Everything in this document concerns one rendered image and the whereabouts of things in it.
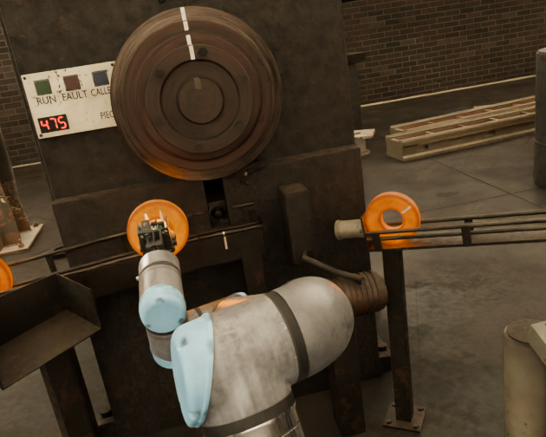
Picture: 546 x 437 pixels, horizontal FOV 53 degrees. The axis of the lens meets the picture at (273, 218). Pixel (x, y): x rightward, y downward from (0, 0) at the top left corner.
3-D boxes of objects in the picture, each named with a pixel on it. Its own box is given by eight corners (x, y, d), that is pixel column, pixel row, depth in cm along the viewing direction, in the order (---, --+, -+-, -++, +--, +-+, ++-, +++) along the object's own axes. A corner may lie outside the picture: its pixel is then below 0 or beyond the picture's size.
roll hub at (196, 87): (158, 159, 150) (135, 53, 141) (258, 140, 154) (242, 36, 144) (158, 163, 145) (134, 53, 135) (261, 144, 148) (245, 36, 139)
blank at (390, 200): (391, 250, 163) (388, 255, 160) (356, 211, 163) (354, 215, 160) (432, 221, 155) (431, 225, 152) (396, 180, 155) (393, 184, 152)
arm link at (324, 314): (371, 257, 68) (237, 286, 131) (281, 290, 64) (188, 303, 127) (402, 347, 67) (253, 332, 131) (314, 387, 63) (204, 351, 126)
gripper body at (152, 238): (167, 213, 130) (171, 243, 120) (174, 242, 135) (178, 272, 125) (135, 219, 129) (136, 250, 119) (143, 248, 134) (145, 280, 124)
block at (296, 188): (286, 254, 181) (276, 185, 173) (309, 249, 182) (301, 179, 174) (294, 266, 171) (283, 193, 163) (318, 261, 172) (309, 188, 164)
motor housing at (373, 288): (324, 417, 187) (304, 276, 169) (385, 401, 190) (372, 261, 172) (335, 443, 174) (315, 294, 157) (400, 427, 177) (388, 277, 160)
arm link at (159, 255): (185, 288, 122) (140, 297, 121) (182, 274, 126) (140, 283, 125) (177, 257, 117) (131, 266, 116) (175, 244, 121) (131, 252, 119)
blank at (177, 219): (119, 207, 139) (118, 211, 136) (178, 192, 141) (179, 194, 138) (137, 263, 144) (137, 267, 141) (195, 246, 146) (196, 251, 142)
